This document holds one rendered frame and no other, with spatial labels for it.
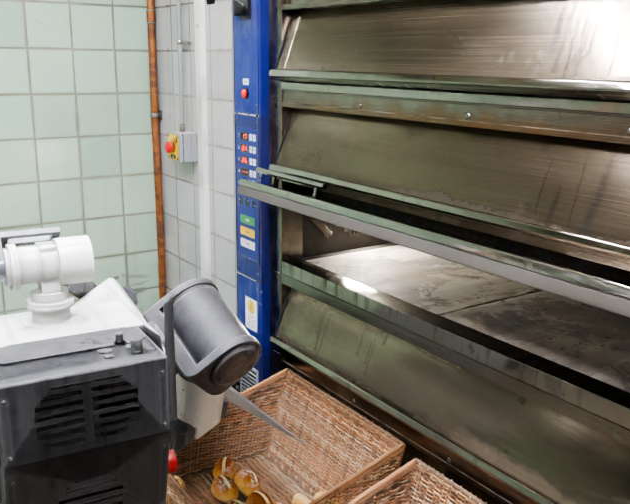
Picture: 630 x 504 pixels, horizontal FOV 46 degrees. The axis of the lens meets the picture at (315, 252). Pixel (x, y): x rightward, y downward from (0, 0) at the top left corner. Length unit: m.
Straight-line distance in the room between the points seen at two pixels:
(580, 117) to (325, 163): 0.77
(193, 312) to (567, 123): 0.74
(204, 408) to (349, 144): 0.88
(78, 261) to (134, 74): 1.90
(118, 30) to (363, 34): 1.26
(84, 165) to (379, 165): 1.39
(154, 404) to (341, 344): 1.13
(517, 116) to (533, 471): 0.70
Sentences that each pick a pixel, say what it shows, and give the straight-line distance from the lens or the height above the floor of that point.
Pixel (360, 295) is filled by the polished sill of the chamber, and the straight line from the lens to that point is 1.91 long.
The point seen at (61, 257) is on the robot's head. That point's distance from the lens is 1.06.
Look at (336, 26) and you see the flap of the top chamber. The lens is 1.96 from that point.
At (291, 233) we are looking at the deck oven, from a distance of 2.22.
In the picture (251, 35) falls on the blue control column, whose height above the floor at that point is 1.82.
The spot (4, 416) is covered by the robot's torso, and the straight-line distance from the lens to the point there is 0.92.
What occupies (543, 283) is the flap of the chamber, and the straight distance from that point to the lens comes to 1.29.
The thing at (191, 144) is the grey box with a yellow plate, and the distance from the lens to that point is 2.63.
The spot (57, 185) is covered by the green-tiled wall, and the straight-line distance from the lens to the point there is 2.85.
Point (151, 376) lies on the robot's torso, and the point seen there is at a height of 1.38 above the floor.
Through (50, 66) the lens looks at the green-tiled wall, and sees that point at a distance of 2.82.
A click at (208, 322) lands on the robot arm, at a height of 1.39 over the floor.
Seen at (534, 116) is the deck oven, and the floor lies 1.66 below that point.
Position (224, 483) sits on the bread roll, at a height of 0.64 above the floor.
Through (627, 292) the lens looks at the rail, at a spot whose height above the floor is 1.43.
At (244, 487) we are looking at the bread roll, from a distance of 2.13.
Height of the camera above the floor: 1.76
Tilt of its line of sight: 15 degrees down
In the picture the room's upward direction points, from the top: 1 degrees clockwise
